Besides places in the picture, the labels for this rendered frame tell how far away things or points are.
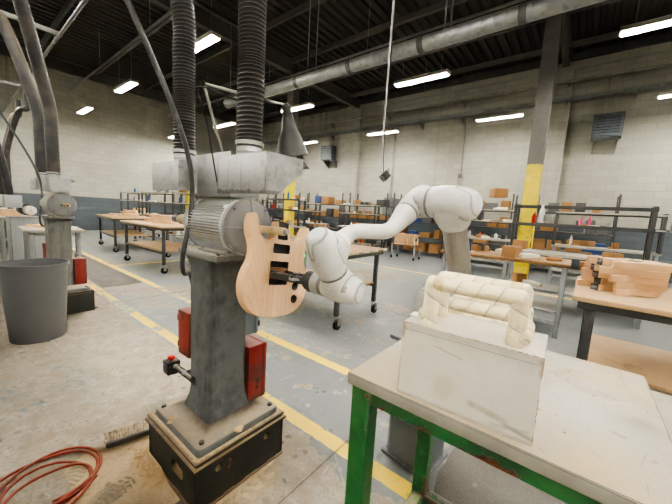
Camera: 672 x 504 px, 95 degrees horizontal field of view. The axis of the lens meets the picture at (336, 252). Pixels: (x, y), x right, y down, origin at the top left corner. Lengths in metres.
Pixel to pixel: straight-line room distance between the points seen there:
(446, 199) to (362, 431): 0.86
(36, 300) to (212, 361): 2.46
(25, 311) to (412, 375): 3.56
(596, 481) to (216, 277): 1.37
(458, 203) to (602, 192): 10.69
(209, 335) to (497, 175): 11.37
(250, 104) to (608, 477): 1.35
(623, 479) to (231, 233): 1.28
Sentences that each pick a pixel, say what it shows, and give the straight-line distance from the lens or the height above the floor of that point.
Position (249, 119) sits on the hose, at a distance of 1.28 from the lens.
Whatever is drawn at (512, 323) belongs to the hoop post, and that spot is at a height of 1.15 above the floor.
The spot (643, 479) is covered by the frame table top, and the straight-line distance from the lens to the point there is 0.81.
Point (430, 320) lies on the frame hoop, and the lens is 0.72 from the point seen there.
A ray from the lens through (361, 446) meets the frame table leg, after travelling 0.95.
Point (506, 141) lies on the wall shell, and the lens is 12.36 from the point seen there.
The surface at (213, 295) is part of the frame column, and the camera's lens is 1.54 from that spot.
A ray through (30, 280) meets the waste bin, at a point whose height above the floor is 0.59.
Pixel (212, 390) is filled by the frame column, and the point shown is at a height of 0.46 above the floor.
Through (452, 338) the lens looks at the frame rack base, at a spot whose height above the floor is 1.09.
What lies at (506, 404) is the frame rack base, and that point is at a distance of 0.73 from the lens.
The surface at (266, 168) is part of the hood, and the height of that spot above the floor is 1.47.
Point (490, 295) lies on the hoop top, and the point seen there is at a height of 1.19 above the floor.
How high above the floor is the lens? 1.34
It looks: 7 degrees down
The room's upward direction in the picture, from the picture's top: 3 degrees clockwise
